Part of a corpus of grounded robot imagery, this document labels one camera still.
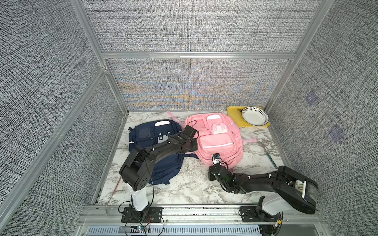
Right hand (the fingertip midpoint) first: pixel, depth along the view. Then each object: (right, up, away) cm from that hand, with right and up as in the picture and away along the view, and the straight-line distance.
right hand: (208, 165), depth 88 cm
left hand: (-6, +11, +3) cm, 13 cm away
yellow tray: (+26, +34, +30) cm, 52 cm away
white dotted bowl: (+40, +31, +26) cm, 57 cm away
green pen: (+41, +2, +4) cm, 41 cm away
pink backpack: (+9, +18, +13) cm, 24 cm away
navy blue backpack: (-40, +18, +12) cm, 46 cm away
